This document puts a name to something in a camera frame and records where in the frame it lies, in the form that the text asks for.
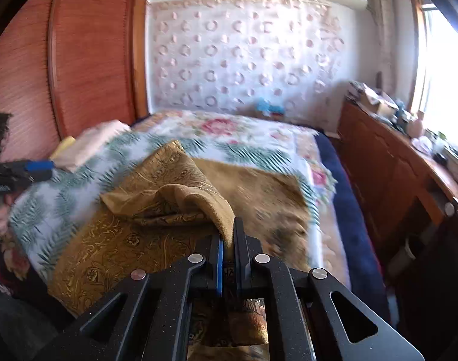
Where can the person's left hand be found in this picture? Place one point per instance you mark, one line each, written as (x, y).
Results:
(5, 212)

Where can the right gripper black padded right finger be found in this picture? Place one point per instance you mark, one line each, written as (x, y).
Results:
(311, 315)

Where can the brown paisley patterned garment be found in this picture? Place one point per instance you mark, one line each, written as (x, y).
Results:
(157, 216)

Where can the floral leaf-patterned bed cover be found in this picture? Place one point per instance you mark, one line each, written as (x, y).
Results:
(47, 215)

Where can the blue packet on box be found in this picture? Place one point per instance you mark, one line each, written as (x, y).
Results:
(266, 110)

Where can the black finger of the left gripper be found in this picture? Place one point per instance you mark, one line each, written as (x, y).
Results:
(38, 176)

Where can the white circle-patterned lace curtain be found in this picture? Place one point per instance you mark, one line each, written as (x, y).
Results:
(223, 56)

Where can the red-brown slatted wooden headboard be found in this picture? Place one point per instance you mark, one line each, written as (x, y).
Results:
(67, 65)

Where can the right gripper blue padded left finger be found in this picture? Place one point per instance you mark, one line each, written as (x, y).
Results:
(146, 316)

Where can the open cardboard box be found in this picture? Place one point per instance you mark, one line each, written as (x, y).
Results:
(377, 103)

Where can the brown wooden side cabinet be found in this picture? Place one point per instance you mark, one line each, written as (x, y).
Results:
(400, 191)

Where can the pink vase on cabinet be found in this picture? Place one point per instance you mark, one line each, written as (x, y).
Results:
(415, 127)

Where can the cream yellow pillow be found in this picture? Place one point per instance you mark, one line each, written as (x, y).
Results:
(73, 153)

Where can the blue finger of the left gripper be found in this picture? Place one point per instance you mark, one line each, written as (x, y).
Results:
(33, 166)

